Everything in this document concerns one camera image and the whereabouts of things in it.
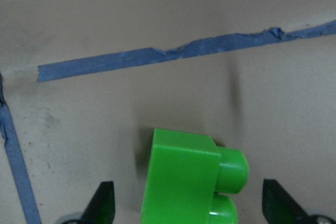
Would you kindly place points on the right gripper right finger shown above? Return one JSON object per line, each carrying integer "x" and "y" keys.
{"x": 279, "y": 207}

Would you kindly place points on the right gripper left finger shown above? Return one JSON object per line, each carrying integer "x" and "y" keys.
{"x": 101, "y": 208}

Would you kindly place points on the green toy block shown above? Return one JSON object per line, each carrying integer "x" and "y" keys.
{"x": 190, "y": 178}

